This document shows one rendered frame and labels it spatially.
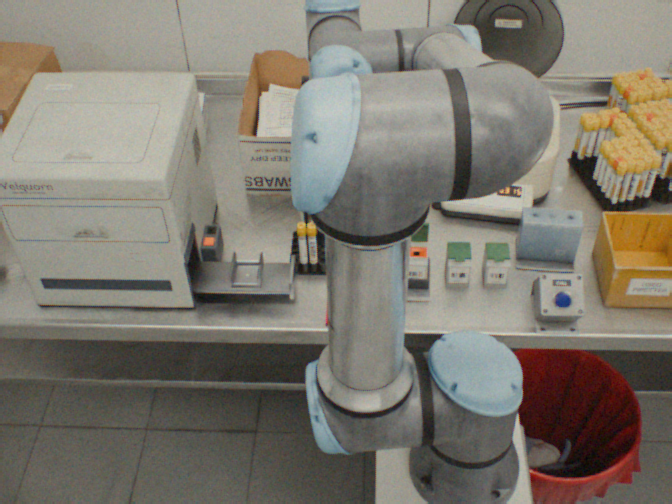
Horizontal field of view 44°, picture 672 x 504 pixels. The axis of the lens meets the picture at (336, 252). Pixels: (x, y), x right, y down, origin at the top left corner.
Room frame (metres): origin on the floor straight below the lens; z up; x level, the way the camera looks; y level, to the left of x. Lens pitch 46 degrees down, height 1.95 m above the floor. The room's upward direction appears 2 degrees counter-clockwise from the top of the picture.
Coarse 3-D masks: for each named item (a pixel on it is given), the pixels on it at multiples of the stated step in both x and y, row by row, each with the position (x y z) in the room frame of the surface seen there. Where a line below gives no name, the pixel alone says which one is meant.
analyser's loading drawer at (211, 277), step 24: (192, 264) 0.99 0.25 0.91; (216, 264) 0.99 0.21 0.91; (240, 264) 0.99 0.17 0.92; (264, 264) 0.99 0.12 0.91; (288, 264) 0.98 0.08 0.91; (192, 288) 0.94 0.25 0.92; (216, 288) 0.93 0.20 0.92; (240, 288) 0.93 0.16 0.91; (264, 288) 0.93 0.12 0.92; (288, 288) 0.93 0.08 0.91
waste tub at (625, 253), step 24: (624, 216) 1.02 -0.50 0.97; (648, 216) 1.01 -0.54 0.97; (600, 240) 1.00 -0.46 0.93; (624, 240) 1.02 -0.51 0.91; (648, 240) 1.01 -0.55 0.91; (600, 264) 0.96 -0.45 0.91; (624, 264) 0.98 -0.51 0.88; (648, 264) 0.98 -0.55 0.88; (600, 288) 0.93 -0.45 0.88; (624, 288) 0.89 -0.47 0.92; (648, 288) 0.89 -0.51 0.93
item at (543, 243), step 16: (528, 208) 1.04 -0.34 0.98; (544, 208) 1.04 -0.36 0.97; (528, 224) 1.00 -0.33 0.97; (544, 224) 1.00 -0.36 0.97; (560, 224) 1.00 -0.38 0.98; (576, 224) 0.99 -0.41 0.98; (528, 240) 1.00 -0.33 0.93; (544, 240) 1.00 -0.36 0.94; (560, 240) 0.99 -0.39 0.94; (576, 240) 0.99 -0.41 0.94; (528, 256) 1.00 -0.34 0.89; (544, 256) 1.00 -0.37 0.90; (560, 256) 0.99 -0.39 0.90
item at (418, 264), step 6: (414, 246) 0.98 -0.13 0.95; (420, 246) 0.98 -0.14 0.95; (426, 246) 0.98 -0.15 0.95; (414, 252) 0.97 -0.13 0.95; (420, 252) 0.97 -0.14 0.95; (426, 252) 0.96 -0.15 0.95; (414, 258) 0.95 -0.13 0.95; (420, 258) 0.95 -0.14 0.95; (426, 258) 0.95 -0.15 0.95; (414, 264) 0.95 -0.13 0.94; (420, 264) 0.94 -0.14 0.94; (426, 264) 0.94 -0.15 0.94; (414, 270) 0.94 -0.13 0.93; (420, 270) 0.94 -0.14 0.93; (426, 270) 0.94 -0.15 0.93; (408, 276) 0.95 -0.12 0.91; (414, 276) 0.94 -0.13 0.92; (420, 276) 0.94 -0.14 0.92; (426, 276) 0.94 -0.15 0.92
